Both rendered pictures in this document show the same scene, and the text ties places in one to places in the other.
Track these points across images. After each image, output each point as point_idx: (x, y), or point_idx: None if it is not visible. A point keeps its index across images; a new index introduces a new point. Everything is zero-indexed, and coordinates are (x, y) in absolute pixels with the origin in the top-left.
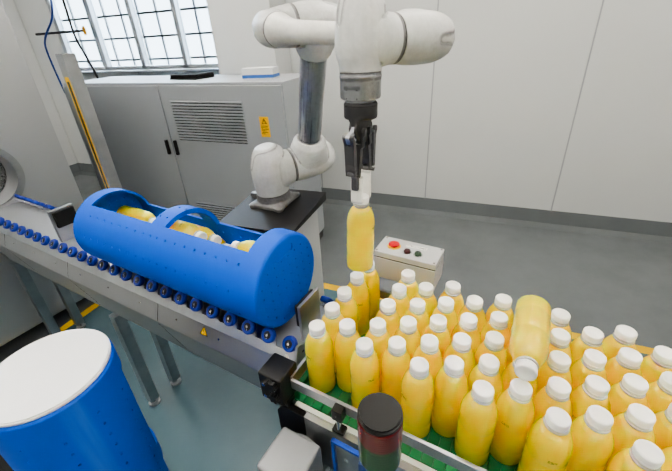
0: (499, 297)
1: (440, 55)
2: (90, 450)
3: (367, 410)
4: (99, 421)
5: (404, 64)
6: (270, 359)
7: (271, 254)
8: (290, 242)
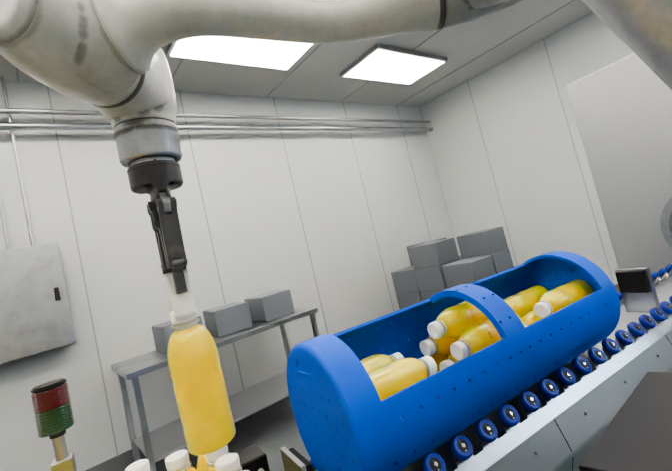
0: None
1: (17, 67)
2: None
3: (57, 380)
4: None
5: (90, 101)
6: (260, 450)
7: (292, 352)
8: (310, 362)
